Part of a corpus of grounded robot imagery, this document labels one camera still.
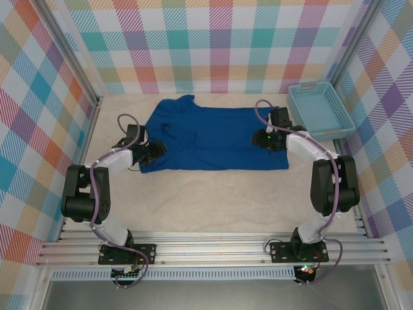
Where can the blue t-shirt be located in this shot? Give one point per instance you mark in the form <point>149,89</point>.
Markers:
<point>219,139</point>

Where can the light blue plastic basket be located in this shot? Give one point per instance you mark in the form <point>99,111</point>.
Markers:
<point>319,109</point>

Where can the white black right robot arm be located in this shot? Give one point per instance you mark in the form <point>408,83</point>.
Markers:
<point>335,187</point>

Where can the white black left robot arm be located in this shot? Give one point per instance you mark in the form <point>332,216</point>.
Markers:
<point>87,193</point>

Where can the small circuit board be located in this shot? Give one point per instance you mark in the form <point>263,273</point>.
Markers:
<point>126,274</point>

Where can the circuit board with lit LED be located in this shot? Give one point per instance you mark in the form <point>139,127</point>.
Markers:
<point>306,272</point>

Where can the aluminium side rail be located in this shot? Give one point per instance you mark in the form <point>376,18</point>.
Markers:
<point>84,151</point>
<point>339,148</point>

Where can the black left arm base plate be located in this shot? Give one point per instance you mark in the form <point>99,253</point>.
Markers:
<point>146,253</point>

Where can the long aluminium base rail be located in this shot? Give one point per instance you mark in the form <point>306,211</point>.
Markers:
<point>209,248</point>

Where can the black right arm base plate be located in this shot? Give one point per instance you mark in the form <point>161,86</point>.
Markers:
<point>280,253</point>

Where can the aluminium frame post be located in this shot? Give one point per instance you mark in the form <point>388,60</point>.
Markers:
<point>348,48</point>
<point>72,48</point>

